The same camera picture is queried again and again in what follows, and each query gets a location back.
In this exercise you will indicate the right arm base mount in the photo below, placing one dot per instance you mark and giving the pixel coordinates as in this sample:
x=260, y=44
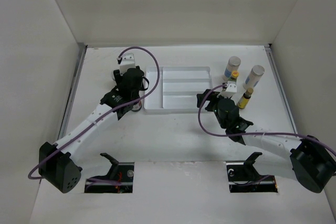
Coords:
x=244, y=178

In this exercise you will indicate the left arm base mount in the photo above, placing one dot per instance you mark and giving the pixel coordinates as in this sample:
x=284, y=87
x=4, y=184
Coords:
x=118, y=179

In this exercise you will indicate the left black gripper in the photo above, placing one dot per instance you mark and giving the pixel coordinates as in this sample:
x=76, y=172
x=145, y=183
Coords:
x=118, y=75

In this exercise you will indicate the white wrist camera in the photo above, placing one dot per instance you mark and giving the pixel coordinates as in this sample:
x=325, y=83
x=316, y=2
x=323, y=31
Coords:
x=229, y=89
x=125, y=62

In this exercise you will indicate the white divided organizer tray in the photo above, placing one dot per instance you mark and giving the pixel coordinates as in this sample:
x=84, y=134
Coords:
x=177, y=89

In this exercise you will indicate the white shaker blue label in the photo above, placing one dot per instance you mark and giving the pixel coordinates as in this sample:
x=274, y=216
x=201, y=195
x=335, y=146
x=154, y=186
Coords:
x=232, y=65
x=254, y=77

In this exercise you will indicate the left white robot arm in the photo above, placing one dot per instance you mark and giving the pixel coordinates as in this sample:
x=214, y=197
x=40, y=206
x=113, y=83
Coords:
x=61, y=167

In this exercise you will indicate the white shaker blue label left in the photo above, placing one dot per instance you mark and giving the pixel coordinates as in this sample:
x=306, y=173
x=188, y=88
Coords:
x=232, y=65

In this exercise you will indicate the small yellow label bottle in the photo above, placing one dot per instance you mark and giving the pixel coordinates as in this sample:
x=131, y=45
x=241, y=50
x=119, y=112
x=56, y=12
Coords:
x=243, y=101

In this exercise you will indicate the green bottle yellow cap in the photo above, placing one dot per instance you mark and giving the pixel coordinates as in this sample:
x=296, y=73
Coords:
x=234, y=76

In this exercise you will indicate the white shaker blue label right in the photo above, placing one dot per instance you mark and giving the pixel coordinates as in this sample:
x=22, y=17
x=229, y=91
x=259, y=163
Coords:
x=254, y=77

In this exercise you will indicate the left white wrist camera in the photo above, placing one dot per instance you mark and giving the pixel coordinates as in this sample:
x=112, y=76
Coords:
x=125, y=62

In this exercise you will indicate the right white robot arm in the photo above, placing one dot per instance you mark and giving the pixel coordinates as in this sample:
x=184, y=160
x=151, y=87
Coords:
x=301, y=158

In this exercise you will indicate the dark sauce bottle black cap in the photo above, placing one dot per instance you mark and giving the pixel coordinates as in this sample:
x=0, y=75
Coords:
x=137, y=106

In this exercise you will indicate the spice jar orange contents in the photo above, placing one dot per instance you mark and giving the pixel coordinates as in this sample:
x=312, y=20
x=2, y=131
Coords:
x=113, y=74

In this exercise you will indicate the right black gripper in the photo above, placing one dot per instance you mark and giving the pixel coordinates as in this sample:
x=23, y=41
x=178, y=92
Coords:
x=211, y=97

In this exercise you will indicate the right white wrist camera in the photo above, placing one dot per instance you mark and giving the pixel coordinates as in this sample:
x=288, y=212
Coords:
x=229, y=89

